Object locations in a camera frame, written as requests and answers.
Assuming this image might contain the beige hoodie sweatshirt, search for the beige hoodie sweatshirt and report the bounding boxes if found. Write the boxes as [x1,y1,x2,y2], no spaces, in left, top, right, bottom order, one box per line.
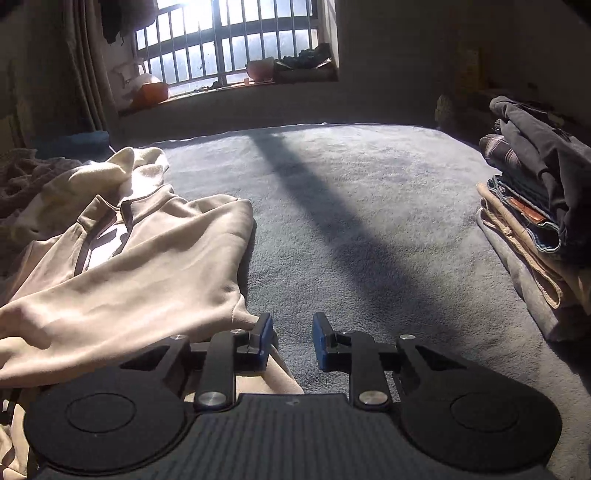
[0,184,306,398]

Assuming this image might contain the cardboard tray with dark clothes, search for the cardboard tray with dark clothes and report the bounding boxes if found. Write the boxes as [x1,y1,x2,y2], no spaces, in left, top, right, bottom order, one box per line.
[273,43,338,84]

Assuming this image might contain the grey fleece bed blanket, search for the grey fleece bed blanket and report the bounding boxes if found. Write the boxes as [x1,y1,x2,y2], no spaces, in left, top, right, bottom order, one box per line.
[161,124,590,479]

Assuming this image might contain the folded grey cloth bottom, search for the folded grey cloth bottom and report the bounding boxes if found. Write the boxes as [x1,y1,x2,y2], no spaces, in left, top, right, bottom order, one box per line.
[477,208,590,343]

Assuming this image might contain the folded beige trousers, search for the folded beige trousers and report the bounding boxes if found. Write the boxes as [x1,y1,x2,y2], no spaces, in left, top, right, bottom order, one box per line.
[476,183,590,316]

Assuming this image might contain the folded blue jeans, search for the folded blue jeans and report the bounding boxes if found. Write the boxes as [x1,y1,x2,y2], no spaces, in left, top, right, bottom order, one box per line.
[487,175,563,255]

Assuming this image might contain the cream fleece garment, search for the cream fleece garment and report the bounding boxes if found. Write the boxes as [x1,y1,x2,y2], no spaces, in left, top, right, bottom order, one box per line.
[8,147,169,245]

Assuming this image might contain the plaid folded garment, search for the plaid folded garment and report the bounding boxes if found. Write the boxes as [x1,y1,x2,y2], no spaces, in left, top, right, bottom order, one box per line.
[479,134,528,175]

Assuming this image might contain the blue pillow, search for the blue pillow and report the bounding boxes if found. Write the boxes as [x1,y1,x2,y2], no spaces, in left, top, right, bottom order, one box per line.
[33,131,113,162]

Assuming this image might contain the orange box on sill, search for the orange box on sill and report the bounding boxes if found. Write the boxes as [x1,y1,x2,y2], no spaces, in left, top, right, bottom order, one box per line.
[130,82,169,110]

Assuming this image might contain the pink bowl on sill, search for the pink bowl on sill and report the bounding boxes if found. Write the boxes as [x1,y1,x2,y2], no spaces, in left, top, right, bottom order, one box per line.
[245,57,276,83]

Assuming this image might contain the dark folded garment on top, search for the dark folded garment on top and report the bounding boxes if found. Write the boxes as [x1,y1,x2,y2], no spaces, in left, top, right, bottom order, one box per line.
[490,96,590,247]

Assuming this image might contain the pink patterned blanket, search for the pink patterned blanket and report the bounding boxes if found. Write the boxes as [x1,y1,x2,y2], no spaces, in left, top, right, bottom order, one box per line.
[1,148,82,239]

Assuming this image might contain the beige curtain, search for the beige curtain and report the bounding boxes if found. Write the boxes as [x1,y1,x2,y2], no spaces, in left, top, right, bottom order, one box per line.
[62,1,118,133]

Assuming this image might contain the barred window grille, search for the barred window grille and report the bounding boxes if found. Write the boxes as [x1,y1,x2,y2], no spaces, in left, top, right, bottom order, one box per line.
[134,0,321,89]

